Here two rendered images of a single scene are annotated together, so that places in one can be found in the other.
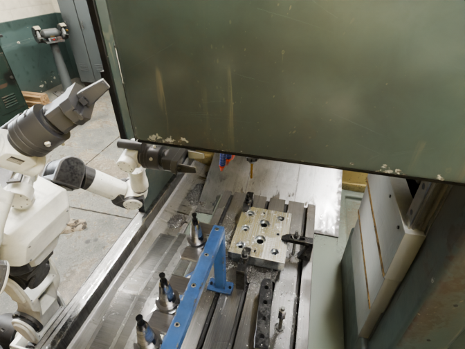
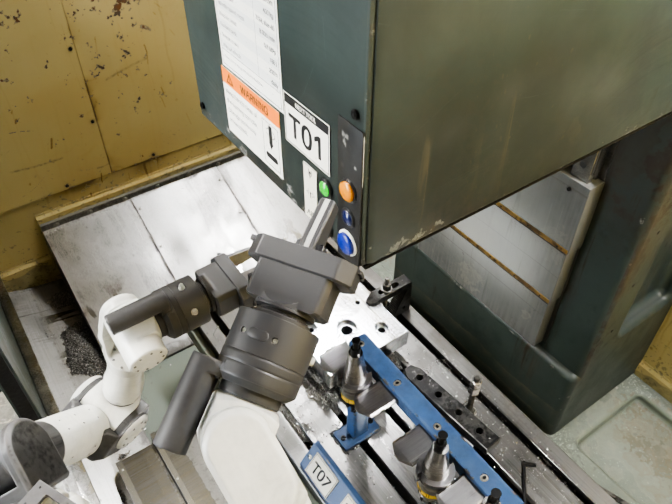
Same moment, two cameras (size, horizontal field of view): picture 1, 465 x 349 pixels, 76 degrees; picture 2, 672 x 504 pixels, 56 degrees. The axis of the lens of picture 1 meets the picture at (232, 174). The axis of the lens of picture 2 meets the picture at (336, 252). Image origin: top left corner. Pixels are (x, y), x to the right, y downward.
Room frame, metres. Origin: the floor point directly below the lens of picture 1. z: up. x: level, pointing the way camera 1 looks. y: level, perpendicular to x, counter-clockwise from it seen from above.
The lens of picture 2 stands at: (0.25, 0.66, 2.18)
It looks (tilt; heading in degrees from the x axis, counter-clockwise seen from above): 44 degrees down; 310
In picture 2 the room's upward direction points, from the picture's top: straight up
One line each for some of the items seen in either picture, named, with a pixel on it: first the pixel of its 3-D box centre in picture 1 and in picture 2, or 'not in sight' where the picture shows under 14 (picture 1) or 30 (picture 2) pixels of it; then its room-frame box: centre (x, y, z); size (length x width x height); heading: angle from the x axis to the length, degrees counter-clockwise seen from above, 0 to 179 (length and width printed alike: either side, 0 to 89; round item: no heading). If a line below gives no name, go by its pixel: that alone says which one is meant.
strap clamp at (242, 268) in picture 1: (243, 263); not in sight; (0.75, -0.04, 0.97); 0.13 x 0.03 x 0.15; 165
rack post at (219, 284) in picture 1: (219, 262); (358, 394); (0.70, 0.05, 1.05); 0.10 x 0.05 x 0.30; 75
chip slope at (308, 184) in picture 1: (268, 192); (221, 258); (1.48, -0.23, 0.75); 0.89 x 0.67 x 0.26; 75
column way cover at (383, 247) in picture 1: (374, 237); (489, 221); (0.72, -0.50, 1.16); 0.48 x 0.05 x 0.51; 165
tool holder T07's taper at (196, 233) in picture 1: (196, 230); (355, 364); (0.66, 0.12, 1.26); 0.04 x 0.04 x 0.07
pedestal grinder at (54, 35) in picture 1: (59, 60); not in sight; (5.35, 3.00, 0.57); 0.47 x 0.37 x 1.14; 135
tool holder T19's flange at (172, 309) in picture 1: (167, 301); (434, 472); (0.45, 0.17, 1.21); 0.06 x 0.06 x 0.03
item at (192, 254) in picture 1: (190, 253); (372, 400); (0.60, 0.13, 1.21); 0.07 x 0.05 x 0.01; 75
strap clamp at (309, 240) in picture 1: (296, 243); (387, 297); (0.85, -0.27, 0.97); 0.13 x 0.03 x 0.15; 75
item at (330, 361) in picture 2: (203, 228); (337, 359); (0.71, 0.10, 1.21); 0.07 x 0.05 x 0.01; 75
